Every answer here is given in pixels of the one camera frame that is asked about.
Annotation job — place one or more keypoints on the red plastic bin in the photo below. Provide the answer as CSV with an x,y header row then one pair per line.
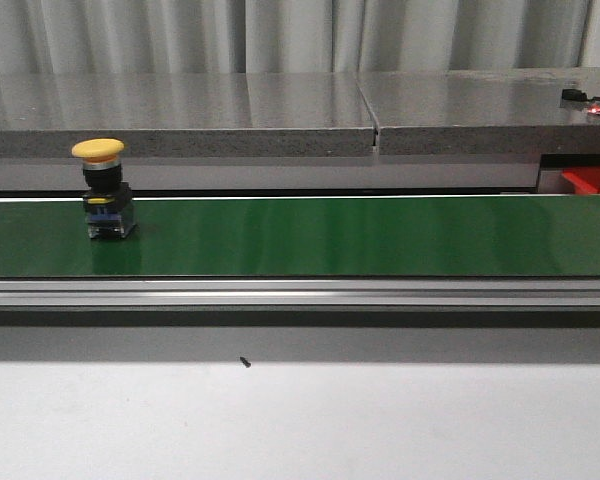
x,y
584,180

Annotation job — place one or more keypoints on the white curtain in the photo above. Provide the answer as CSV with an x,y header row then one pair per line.
x,y
60,37

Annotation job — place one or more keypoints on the grey stone counter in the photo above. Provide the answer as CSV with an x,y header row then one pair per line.
x,y
300,114

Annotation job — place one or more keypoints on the black sensor box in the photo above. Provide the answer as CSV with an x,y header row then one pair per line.
x,y
574,95

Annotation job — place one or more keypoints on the aluminium conveyor frame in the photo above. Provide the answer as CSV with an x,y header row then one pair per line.
x,y
295,294

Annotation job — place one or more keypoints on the yellow push button switch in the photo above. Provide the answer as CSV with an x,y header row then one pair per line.
x,y
108,204

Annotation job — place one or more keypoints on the green conveyor belt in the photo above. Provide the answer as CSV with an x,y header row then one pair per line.
x,y
469,236

